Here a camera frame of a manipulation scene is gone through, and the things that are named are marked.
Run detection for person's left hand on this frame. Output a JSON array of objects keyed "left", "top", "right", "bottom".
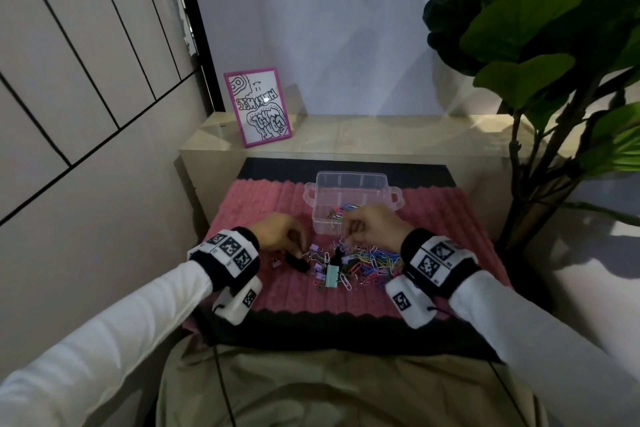
[{"left": 245, "top": 213, "right": 309, "bottom": 258}]

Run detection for person's right hand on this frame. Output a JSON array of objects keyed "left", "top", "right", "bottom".
[{"left": 341, "top": 205, "right": 416, "bottom": 254}]

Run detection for pile of colourful paper clips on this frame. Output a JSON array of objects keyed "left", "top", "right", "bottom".
[
  {"left": 307, "top": 239, "right": 406, "bottom": 292},
  {"left": 325, "top": 203, "right": 361, "bottom": 222}
]

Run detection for transparent storage box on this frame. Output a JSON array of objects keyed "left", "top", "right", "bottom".
[{"left": 303, "top": 171, "right": 404, "bottom": 236}]

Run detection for person's right forearm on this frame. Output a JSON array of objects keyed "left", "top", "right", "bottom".
[{"left": 449, "top": 269, "right": 640, "bottom": 427}]

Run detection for person's left forearm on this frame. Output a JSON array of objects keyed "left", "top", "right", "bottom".
[{"left": 0, "top": 260, "right": 213, "bottom": 427}]

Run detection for person's olive trousers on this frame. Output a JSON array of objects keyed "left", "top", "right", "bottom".
[{"left": 155, "top": 336, "right": 549, "bottom": 427}]

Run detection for black left wristband with markers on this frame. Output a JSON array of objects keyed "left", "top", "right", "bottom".
[{"left": 187, "top": 226, "right": 261, "bottom": 292}]

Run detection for black wristband with markers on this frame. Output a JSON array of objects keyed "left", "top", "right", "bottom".
[
  {"left": 187, "top": 226, "right": 261, "bottom": 292},
  {"left": 399, "top": 228, "right": 482, "bottom": 300}
]

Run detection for black right wristband with markers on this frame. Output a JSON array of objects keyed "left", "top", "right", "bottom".
[{"left": 399, "top": 228, "right": 482, "bottom": 300}]

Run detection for pink ribbed mat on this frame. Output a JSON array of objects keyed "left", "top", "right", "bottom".
[{"left": 182, "top": 179, "right": 513, "bottom": 338}]

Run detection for beige wooden shelf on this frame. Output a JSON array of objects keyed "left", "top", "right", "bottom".
[{"left": 179, "top": 112, "right": 531, "bottom": 242}]

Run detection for pink framed drawing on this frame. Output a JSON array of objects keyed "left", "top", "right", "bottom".
[{"left": 223, "top": 67, "right": 293, "bottom": 148}]

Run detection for green leafy plant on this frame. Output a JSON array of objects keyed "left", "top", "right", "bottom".
[{"left": 419, "top": 0, "right": 640, "bottom": 252}]

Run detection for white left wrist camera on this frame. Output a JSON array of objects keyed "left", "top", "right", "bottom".
[{"left": 212, "top": 275, "right": 265, "bottom": 326}]

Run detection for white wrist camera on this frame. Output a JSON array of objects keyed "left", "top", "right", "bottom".
[
  {"left": 212, "top": 275, "right": 265, "bottom": 326},
  {"left": 385, "top": 274, "right": 436, "bottom": 330}
]

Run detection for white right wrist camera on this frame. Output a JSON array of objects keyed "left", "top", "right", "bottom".
[{"left": 385, "top": 274, "right": 436, "bottom": 330}]

